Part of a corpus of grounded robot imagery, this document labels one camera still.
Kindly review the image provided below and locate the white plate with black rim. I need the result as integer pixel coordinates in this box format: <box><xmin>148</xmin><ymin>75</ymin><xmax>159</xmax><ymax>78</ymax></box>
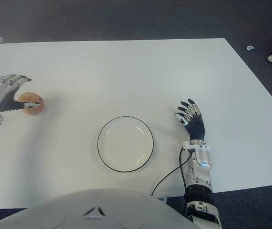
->
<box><xmin>97</xmin><ymin>115</ymin><xmax>155</xmax><ymax>173</ymax></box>

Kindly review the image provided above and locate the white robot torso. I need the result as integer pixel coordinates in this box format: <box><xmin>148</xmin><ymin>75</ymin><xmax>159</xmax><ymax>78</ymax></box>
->
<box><xmin>0</xmin><ymin>188</ymin><xmax>198</xmax><ymax>229</ymax></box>

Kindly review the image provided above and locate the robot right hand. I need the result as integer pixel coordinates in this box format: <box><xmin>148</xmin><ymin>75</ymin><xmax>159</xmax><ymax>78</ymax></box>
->
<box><xmin>173</xmin><ymin>98</ymin><xmax>207</xmax><ymax>141</ymax></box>

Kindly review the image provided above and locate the yellow-red apple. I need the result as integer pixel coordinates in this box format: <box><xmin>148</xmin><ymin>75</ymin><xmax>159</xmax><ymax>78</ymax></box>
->
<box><xmin>18</xmin><ymin>92</ymin><xmax>45</xmax><ymax>116</ymax></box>

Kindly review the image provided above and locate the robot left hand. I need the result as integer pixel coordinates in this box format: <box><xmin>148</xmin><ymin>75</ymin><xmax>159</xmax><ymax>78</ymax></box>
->
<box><xmin>0</xmin><ymin>74</ymin><xmax>41</xmax><ymax>113</ymax></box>

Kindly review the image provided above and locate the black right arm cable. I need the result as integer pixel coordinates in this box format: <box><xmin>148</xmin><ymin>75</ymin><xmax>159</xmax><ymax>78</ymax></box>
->
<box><xmin>150</xmin><ymin>147</ymin><xmax>194</xmax><ymax>197</ymax></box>

